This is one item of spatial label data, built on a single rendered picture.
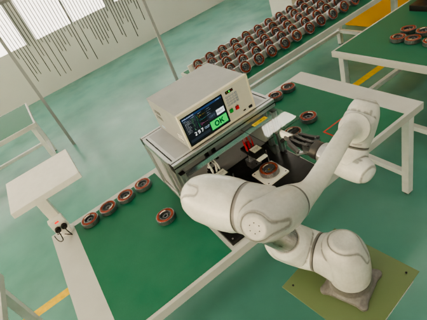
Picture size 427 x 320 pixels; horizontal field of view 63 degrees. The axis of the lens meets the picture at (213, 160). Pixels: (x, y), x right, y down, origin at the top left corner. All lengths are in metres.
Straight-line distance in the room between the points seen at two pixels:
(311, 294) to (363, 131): 0.69
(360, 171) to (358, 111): 0.20
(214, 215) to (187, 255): 0.97
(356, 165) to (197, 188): 0.60
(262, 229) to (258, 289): 1.73
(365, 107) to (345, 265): 0.53
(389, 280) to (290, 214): 0.82
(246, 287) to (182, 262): 0.82
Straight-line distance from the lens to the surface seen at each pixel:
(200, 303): 2.57
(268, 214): 0.77
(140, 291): 1.82
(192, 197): 0.90
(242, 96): 1.87
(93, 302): 1.94
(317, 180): 1.02
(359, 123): 1.21
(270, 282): 2.49
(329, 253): 1.32
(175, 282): 1.75
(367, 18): 5.49
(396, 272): 1.58
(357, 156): 1.28
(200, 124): 1.77
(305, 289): 1.55
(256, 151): 1.95
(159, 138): 2.02
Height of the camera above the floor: 2.08
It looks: 35 degrees down
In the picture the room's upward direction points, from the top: 23 degrees counter-clockwise
